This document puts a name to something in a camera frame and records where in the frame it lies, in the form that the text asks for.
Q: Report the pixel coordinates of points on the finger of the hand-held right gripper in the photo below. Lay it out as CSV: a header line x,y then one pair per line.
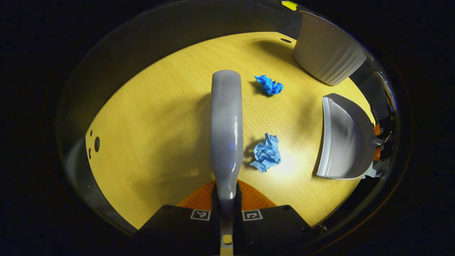
x,y
382,153
383,129

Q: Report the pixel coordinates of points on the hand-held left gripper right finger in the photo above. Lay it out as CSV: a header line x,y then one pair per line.
x,y
277,227

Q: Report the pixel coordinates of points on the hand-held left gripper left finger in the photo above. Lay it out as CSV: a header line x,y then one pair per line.
x,y
177,227

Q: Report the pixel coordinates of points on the grey dustpan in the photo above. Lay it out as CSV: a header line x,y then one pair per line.
x,y
344,142

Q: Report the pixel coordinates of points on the light blue paper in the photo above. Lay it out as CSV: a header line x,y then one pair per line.
x,y
266,153

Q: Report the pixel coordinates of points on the white ribbed garbage bin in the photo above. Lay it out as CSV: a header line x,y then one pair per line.
x,y
327,53

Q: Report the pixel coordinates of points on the small grey broom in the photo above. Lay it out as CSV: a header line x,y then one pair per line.
x,y
226,124

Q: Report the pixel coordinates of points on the dark blue paper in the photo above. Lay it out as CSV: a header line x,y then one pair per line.
x,y
269,85

